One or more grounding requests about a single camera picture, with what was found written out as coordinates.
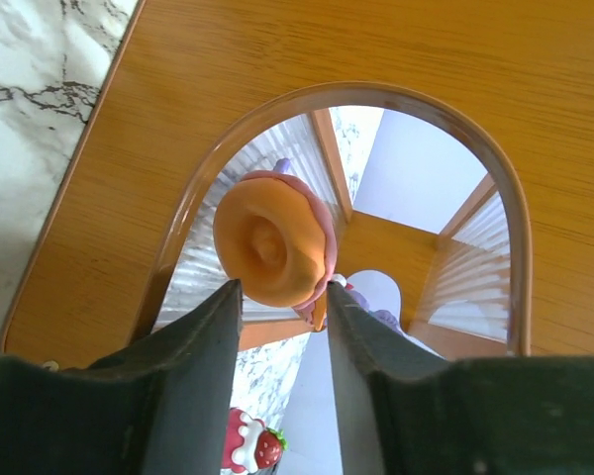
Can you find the purple bunny pink donut toy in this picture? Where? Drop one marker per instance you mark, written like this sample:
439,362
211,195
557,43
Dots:
276,236

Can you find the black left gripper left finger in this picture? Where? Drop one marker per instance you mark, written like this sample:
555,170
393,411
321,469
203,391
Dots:
158,406

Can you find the pink bear cake slice toy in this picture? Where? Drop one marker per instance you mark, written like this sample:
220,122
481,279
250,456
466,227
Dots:
250,445

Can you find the purple bunny orange basket toy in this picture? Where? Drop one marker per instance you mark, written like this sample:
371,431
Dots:
377,293

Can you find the wooden two-tier shelf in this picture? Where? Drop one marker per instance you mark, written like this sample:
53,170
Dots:
521,70

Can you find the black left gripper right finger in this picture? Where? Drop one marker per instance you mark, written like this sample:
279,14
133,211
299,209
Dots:
403,410

